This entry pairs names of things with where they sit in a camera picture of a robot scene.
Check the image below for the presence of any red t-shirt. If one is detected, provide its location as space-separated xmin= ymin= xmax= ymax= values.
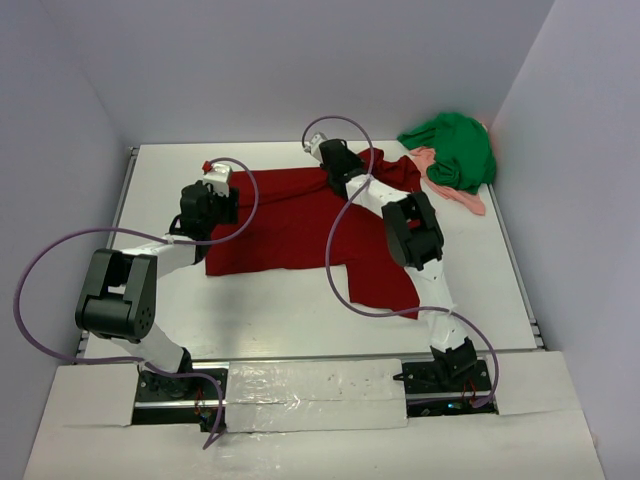
xmin=205 ymin=167 xmax=419 ymax=319

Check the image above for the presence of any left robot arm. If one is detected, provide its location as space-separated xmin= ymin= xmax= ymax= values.
xmin=75 ymin=180 xmax=239 ymax=399

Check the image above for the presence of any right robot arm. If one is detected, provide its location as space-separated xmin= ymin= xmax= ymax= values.
xmin=305 ymin=133 xmax=478 ymax=391

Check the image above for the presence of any pink t-shirt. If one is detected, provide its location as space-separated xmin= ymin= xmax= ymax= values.
xmin=409 ymin=147 xmax=486 ymax=216

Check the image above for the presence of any green t-shirt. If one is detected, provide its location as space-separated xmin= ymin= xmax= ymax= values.
xmin=397 ymin=112 xmax=497 ymax=194

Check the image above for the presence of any silver taped cover panel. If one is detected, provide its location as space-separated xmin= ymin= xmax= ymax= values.
xmin=225 ymin=359 xmax=408 ymax=433

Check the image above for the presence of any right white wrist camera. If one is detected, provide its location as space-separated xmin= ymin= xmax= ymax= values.
xmin=304 ymin=132 xmax=328 ymax=161

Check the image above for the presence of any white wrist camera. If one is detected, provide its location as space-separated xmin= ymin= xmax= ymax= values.
xmin=304 ymin=132 xmax=328 ymax=161
xmin=202 ymin=161 xmax=233 ymax=197

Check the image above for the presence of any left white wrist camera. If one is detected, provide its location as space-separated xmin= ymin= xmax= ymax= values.
xmin=202 ymin=161 xmax=233 ymax=197

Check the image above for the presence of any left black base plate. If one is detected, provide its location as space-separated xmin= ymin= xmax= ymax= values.
xmin=131 ymin=370 xmax=226 ymax=433

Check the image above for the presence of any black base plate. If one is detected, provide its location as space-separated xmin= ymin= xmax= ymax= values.
xmin=393 ymin=360 xmax=497 ymax=418
xmin=131 ymin=370 xmax=226 ymax=433

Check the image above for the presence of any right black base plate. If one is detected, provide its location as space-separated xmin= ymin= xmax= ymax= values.
xmin=393 ymin=360 xmax=497 ymax=418

